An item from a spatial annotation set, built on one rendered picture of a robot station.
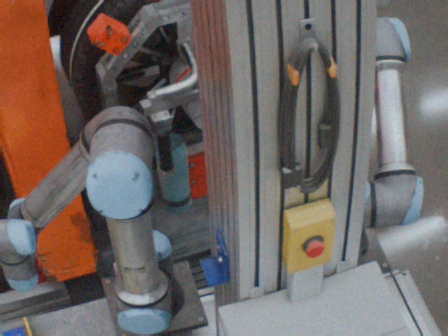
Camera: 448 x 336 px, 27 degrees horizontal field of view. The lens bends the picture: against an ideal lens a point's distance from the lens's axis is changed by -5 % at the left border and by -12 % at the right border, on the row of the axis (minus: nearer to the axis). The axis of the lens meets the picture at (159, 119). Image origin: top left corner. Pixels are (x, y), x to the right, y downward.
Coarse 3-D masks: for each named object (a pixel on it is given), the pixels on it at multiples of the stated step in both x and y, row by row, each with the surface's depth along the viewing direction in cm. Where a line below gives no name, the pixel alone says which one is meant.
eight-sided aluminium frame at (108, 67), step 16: (176, 0) 274; (144, 16) 271; (160, 16) 270; (176, 16) 272; (144, 32) 273; (128, 48) 273; (112, 64) 275; (112, 80) 278; (112, 96) 282; (192, 144) 303
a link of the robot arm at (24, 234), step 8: (0, 224) 197; (8, 224) 196; (16, 224) 197; (24, 224) 197; (0, 232) 196; (8, 232) 195; (16, 232) 195; (24, 232) 195; (32, 232) 199; (0, 240) 195; (8, 240) 195; (16, 240) 195; (24, 240) 195; (32, 240) 198; (0, 248) 196; (8, 248) 196; (16, 248) 196; (24, 248) 196; (32, 248) 197; (0, 256) 199; (8, 256) 198; (16, 256) 198; (24, 256) 200
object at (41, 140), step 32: (0, 0) 214; (32, 0) 217; (0, 32) 219; (32, 32) 223; (0, 64) 225; (32, 64) 228; (0, 96) 231; (32, 96) 234; (32, 128) 240; (64, 128) 244; (32, 160) 246; (64, 224) 264; (64, 256) 272; (96, 256) 278
